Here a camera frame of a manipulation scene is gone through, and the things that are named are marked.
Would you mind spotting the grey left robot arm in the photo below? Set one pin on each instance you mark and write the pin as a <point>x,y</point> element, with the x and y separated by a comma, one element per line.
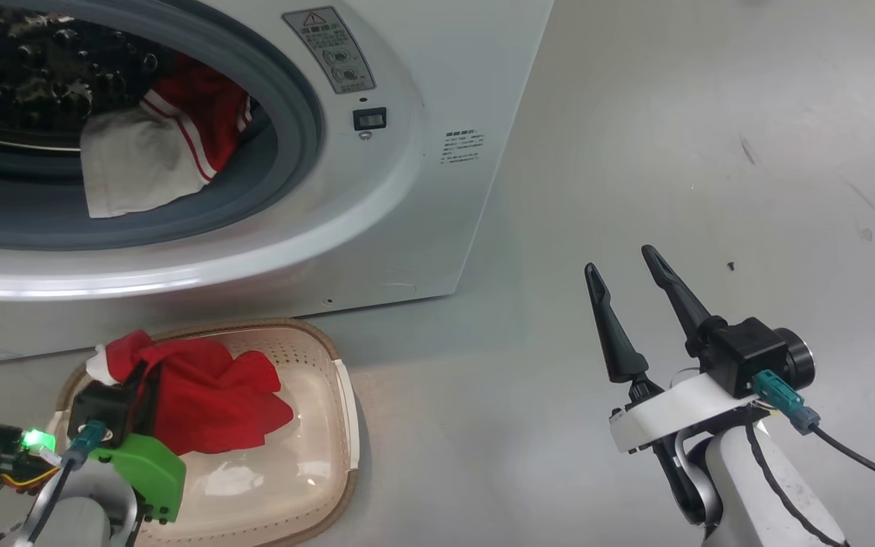
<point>77,520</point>

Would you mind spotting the grey warning sticker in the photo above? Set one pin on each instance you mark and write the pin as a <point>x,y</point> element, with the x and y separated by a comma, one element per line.
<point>329,49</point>

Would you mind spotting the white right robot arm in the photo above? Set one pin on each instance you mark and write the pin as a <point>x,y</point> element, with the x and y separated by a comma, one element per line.
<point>734,494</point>

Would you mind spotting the white front-load washing machine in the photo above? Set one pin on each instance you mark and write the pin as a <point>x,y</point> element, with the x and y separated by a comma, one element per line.
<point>422,213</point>

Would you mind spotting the teal left camera connector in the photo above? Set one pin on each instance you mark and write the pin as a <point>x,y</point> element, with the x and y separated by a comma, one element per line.
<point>86,439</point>

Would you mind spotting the red garment with white cuff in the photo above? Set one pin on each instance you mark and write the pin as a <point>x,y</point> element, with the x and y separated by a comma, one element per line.
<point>210,403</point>

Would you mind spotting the teal right camera connector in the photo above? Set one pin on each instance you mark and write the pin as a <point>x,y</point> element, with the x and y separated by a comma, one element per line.
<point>783,399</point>

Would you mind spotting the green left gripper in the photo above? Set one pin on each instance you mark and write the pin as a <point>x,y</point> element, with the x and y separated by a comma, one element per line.
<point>153,475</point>

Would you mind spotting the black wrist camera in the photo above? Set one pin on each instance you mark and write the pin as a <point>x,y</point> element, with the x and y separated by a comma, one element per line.
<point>745,349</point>
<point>103,406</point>

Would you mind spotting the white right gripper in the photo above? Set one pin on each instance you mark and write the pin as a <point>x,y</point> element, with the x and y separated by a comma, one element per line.
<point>665,414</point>

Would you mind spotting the teal camera connector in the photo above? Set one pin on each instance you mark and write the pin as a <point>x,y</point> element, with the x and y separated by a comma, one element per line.
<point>86,439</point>
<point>783,399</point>

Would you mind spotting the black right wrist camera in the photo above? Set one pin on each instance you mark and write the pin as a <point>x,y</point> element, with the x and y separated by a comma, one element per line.
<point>745,349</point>

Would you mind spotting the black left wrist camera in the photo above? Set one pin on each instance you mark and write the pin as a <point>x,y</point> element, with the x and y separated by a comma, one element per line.
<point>103,406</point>

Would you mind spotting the red white striped garment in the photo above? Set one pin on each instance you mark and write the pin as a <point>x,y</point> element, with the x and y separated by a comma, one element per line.
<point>134,163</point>

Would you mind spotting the cream perforated laundry basket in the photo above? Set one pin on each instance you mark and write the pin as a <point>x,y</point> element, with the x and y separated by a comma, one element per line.
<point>293,471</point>

